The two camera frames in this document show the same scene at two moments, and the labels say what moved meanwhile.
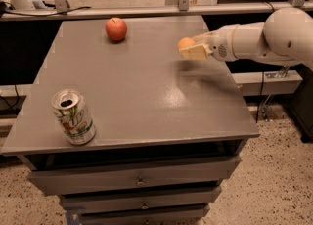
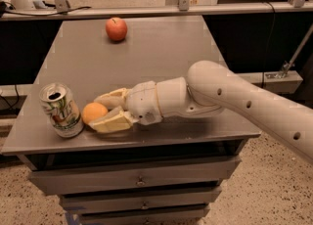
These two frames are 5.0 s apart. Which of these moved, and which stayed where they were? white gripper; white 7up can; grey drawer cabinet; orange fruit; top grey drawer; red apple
Moved: white 7up can; white gripper; orange fruit
Stayed: top grey drawer; grey drawer cabinet; red apple
